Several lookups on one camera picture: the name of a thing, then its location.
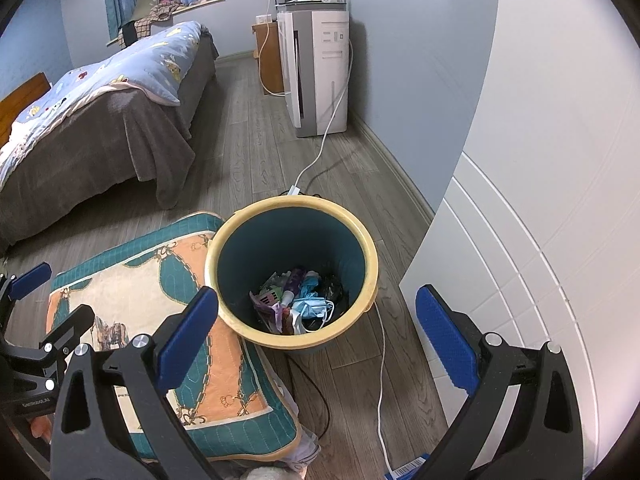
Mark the patterned quilted cushion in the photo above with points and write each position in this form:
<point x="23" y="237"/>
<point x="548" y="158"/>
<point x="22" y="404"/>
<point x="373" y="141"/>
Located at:
<point x="125" y="285"/>

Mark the wooden window sill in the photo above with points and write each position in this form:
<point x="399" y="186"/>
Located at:
<point x="205" y="3"/>

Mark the bed with grey-brown cover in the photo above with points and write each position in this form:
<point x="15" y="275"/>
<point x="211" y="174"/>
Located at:
<point x="100" y="150"/>

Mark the printed blanket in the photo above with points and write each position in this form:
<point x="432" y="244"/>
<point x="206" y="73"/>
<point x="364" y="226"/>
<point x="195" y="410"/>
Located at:
<point x="100" y="75"/>

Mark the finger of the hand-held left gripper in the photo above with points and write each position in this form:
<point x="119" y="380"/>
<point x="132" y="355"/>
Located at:
<point x="30" y="280"/>
<point x="75" y="322"/>

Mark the teal bin with yellow rim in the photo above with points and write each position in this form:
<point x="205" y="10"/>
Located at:
<point x="300" y="240"/>

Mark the white fluffy object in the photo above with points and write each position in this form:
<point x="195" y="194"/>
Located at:
<point x="262" y="475"/>

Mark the white panelled door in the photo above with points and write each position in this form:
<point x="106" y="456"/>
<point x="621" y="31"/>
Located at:
<point x="525" y="270"/>

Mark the blue face mask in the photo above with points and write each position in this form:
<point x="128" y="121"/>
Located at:
<point x="310" y="307"/>

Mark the clear plastic bag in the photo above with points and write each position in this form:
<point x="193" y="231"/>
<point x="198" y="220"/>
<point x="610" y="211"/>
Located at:
<point x="305" y="452"/>

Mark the white power adapter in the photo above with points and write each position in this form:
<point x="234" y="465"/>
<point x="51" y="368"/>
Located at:
<point x="294" y="190"/>

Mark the wooden headboard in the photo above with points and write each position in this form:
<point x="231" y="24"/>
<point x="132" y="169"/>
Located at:
<point x="20" y="105"/>

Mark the pile of clothes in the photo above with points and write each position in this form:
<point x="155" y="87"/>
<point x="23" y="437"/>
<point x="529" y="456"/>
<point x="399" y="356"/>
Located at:
<point x="150" y="17"/>

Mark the wooden nightstand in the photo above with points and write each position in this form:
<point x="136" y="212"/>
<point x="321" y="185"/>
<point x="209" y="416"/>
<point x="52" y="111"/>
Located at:
<point x="270" y="60"/>

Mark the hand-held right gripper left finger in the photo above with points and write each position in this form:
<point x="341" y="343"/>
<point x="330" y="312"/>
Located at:
<point x="187" y="335"/>

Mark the white air purifier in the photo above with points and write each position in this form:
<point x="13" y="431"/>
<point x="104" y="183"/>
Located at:
<point x="325" y="75"/>

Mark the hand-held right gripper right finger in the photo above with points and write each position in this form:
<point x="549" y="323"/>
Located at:
<point x="445" y="340"/>

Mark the blue barcode packet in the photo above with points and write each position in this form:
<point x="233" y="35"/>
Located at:
<point x="405" y="470"/>

